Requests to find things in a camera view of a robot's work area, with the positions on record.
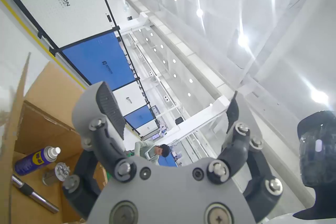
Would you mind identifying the small white partition panel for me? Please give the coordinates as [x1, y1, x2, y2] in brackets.
[112, 80, 148, 116]

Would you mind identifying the large brown cardboard carton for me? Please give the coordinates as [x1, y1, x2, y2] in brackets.
[0, 52, 108, 224]

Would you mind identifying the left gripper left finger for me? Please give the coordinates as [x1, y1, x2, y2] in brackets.
[62, 81, 137, 220]

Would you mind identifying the large blue partition panel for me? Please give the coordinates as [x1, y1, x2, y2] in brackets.
[61, 31, 138, 92]

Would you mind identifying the person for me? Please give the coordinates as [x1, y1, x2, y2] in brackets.
[125, 140, 171, 165]

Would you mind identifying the blue spray can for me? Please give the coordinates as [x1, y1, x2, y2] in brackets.
[14, 146, 61, 176]

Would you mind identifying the small blue partition panel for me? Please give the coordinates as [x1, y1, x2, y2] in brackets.
[124, 105, 156, 130]

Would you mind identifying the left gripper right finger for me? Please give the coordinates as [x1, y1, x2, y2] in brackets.
[207, 90, 284, 213]

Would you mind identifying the short metal bush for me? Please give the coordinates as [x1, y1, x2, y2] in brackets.
[42, 162, 70, 186]

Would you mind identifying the metal shaft with black grip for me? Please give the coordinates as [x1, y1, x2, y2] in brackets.
[11, 174, 60, 214]

